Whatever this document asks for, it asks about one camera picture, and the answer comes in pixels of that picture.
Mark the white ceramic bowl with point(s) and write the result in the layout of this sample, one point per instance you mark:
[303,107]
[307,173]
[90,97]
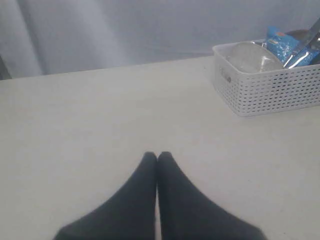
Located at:
[251,58]

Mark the blue snack bag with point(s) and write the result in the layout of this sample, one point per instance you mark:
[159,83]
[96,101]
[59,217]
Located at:
[282,46]

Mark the silver table knife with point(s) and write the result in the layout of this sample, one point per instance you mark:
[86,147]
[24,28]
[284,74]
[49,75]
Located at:
[309,36]

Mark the white perforated plastic basket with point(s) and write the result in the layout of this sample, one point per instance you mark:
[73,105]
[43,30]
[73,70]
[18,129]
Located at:
[251,94]

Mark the grey curtain backdrop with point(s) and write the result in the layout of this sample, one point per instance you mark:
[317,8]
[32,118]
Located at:
[43,37]

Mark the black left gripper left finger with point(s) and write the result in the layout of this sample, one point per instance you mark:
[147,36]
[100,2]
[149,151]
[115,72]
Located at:
[128,215]

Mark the brown wooden plate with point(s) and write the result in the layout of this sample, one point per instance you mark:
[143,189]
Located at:
[299,34]

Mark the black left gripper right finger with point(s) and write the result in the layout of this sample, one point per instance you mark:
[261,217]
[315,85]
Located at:
[187,214]

